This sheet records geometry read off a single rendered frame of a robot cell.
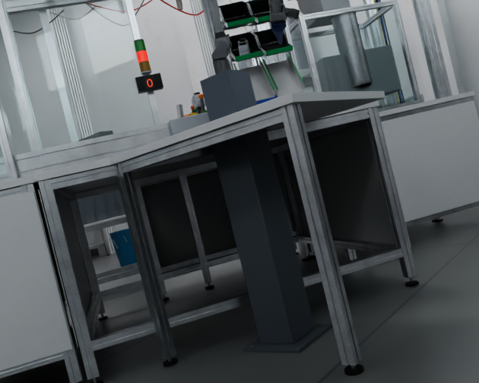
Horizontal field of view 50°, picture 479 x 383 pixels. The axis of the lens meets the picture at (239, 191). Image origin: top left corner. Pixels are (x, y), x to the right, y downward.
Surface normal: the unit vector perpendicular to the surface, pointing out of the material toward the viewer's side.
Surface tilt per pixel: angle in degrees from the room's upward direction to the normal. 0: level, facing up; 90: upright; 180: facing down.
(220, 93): 90
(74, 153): 90
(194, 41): 90
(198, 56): 90
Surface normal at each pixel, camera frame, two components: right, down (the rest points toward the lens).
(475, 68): -0.60, 0.16
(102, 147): 0.24, -0.04
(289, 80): -0.12, -0.69
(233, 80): 0.76, -0.18
